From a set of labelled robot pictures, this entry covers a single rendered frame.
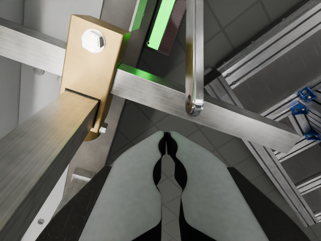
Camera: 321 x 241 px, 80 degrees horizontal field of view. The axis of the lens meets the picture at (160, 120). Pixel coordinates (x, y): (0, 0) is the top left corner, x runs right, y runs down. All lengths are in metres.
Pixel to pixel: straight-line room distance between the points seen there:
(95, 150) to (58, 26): 0.26
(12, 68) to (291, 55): 0.96
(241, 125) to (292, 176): 1.14
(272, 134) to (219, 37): 0.86
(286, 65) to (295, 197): 0.83
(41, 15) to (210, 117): 0.38
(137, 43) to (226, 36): 0.79
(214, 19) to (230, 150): 0.80
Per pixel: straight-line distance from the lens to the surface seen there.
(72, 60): 0.22
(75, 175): 0.48
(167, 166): 1.39
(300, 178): 1.43
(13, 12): 0.48
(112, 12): 0.36
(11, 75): 0.51
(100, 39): 0.20
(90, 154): 0.46
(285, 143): 0.30
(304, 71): 1.07
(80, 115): 0.19
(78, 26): 0.21
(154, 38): 0.35
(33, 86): 0.53
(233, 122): 0.25
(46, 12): 0.48
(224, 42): 1.10
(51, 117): 0.18
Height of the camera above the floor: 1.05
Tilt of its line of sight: 63 degrees down
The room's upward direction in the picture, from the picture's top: 179 degrees clockwise
